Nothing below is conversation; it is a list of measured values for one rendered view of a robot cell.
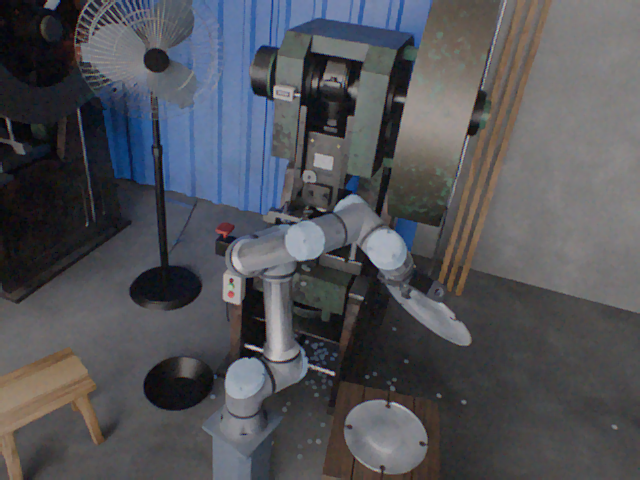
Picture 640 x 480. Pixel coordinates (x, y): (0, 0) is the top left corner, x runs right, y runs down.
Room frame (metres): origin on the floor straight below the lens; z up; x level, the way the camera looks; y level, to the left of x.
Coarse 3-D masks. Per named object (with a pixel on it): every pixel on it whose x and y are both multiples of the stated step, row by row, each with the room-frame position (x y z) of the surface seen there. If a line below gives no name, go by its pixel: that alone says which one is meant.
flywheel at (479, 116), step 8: (480, 96) 1.68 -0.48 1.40; (480, 104) 1.65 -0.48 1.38; (488, 104) 1.68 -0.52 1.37; (472, 112) 1.64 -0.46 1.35; (480, 112) 1.64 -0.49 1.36; (488, 112) 1.66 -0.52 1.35; (472, 120) 1.64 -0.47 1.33; (480, 120) 1.65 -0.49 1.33; (472, 128) 1.64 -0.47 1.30; (480, 128) 1.68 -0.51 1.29; (472, 136) 1.68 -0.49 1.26
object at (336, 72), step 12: (336, 60) 1.79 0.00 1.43; (348, 60) 1.79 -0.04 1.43; (336, 72) 1.76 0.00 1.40; (324, 84) 1.75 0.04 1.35; (336, 84) 1.73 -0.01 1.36; (324, 96) 1.78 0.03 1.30; (336, 96) 1.76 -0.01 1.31; (324, 108) 1.80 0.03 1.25; (336, 108) 1.78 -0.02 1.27; (348, 108) 1.80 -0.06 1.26; (336, 120) 1.79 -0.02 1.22
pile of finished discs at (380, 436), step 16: (384, 400) 1.27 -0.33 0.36; (352, 416) 1.19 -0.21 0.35; (368, 416) 1.20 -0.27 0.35; (384, 416) 1.21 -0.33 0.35; (400, 416) 1.22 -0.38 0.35; (352, 432) 1.12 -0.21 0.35; (368, 432) 1.13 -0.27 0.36; (384, 432) 1.14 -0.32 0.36; (400, 432) 1.14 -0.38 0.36; (416, 432) 1.16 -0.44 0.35; (352, 448) 1.06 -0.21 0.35; (368, 448) 1.07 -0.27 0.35; (384, 448) 1.07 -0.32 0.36; (400, 448) 1.08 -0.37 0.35; (416, 448) 1.09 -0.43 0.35; (368, 464) 1.01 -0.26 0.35; (384, 464) 1.02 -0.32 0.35; (400, 464) 1.02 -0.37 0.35; (416, 464) 1.03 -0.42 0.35
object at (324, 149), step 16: (320, 128) 1.81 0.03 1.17; (336, 128) 1.79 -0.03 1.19; (320, 144) 1.76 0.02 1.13; (336, 144) 1.74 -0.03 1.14; (320, 160) 1.75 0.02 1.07; (336, 160) 1.74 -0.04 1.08; (304, 176) 1.76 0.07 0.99; (320, 176) 1.75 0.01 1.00; (336, 176) 1.74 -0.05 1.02; (304, 192) 1.77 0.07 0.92; (320, 192) 1.72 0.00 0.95; (336, 192) 1.74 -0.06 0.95
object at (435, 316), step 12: (396, 288) 1.16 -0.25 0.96; (408, 300) 1.16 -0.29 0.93; (420, 300) 1.10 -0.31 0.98; (420, 312) 1.15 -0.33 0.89; (432, 312) 1.10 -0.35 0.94; (444, 312) 1.02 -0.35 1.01; (432, 324) 1.13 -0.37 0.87; (444, 324) 1.07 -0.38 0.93; (456, 324) 1.01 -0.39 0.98; (444, 336) 1.12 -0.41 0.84; (456, 336) 1.06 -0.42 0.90; (468, 336) 1.00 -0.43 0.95
